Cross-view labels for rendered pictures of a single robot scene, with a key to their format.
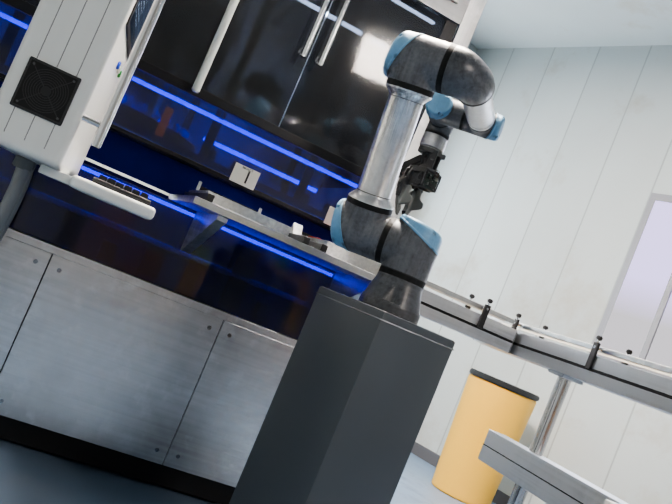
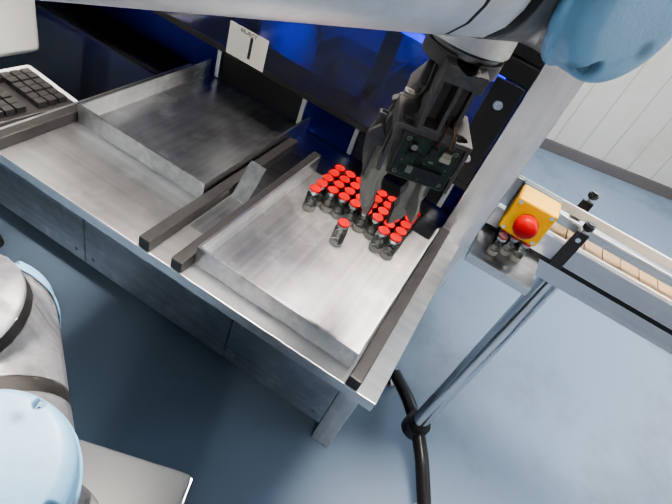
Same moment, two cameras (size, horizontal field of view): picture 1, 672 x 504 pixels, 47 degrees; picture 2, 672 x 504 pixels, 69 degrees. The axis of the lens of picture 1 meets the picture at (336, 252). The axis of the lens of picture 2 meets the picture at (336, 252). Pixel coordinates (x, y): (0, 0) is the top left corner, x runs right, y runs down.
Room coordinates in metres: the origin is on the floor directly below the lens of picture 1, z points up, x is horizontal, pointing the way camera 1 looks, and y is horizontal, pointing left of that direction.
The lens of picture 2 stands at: (1.85, -0.35, 1.41)
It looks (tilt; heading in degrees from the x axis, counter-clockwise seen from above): 41 degrees down; 32
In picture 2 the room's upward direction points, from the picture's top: 24 degrees clockwise
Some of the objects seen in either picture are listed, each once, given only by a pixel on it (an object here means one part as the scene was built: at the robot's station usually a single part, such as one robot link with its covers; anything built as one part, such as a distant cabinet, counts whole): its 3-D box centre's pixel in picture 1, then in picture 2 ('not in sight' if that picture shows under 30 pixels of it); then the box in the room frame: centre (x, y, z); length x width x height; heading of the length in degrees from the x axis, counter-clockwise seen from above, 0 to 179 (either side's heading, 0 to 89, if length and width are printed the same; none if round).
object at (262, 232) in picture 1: (288, 244); (256, 192); (2.33, 0.14, 0.87); 0.70 x 0.48 x 0.02; 110
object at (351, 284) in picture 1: (350, 298); not in sight; (2.41, -0.10, 0.79); 0.34 x 0.03 x 0.13; 20
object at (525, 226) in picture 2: not in sight; (525, 225); (2.61, -0.20, 0.99); 0.04 x 0.04 x 0.04; 20
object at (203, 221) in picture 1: (202, 235); not in sight; (2.24, 0.37, 0.79); 0.34 x 0.03 x 0.13; 20
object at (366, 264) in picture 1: (345, 259); (331, 244); (2.35, -0.03, 0.90); 0.34 x 0.26 x 0.04; 19
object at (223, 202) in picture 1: (235, 213); (206, 119); (2.34, 0.32, 0.90); 0.34 x 0.26 x 0.04; 20
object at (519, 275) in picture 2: not in sight; (504, 254); (2.70, -0.19, 0.87); 0.14 x 0.13 x 0.02; 20
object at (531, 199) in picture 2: not in sight; (530, 213); (2.65, -0.19, 0.99); 0.08 x 0.07 x 0.07; 20
